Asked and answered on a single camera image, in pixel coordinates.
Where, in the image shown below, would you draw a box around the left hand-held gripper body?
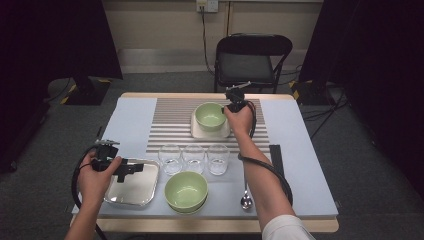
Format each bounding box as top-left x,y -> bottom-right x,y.
91,139 -> 130,173

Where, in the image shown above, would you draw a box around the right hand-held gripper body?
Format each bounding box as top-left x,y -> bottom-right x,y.
225,81 -> 252,114

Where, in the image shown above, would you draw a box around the green bowl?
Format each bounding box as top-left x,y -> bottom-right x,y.
166,200 -> 208,215
163,170 -> 210,211
194,101 -> 228,132

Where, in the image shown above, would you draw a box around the white square plate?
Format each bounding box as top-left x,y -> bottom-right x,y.
190,109 -> 232,140
103,159 -> 160,207

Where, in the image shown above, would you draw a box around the row of black chopsticks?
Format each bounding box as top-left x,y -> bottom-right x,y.
268,144 -> 285,179

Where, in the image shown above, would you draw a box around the silver spoon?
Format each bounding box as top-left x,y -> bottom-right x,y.
240,179 -> 254,211

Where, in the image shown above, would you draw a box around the person's right hand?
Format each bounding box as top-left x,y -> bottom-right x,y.
223,104 -> 256,140

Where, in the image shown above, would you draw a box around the person's left hand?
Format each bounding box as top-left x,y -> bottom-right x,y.
77,155 -> 124,205

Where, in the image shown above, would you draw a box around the clear drinking glass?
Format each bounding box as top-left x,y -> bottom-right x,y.
158,143 -> 183,177
206,143 -> 231,177
182,143 -> 206,175

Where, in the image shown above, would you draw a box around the black folding chair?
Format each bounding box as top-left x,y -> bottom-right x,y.
213,32 -> 294,94

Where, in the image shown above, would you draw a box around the striped brown placemat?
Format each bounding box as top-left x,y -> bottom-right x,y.
145,97 -> 271,155

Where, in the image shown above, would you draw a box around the black stand base striped tape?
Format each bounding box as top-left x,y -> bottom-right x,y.
288,79 -> 338,107
59,74 -> 113,107

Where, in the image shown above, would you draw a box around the round grey floor base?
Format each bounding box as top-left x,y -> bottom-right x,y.
46,77 -> 79,103

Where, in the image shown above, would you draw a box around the dark curtain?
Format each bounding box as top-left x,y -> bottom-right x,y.
298,0 -> 424,201
0,0 -> 124,168

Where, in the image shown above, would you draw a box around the person's white sleeve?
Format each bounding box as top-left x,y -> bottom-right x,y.
261,214 -> 316,240

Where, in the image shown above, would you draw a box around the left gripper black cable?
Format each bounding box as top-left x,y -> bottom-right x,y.
71,145 -> 109,240

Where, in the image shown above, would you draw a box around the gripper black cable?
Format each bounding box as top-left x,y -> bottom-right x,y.
71,145 -> 109,240
237,99 -> 294,208

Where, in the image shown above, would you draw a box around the black wall socket cable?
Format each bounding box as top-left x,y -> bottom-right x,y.
199,8 -> 216,76

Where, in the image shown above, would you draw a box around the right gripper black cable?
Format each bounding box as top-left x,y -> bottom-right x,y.
237,99 -> 294,208

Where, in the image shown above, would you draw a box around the black floor cables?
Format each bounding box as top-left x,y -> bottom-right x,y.
279,64 -> 351,141

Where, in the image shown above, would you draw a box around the white wall socket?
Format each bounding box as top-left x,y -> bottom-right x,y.
195,0 -> 219,14

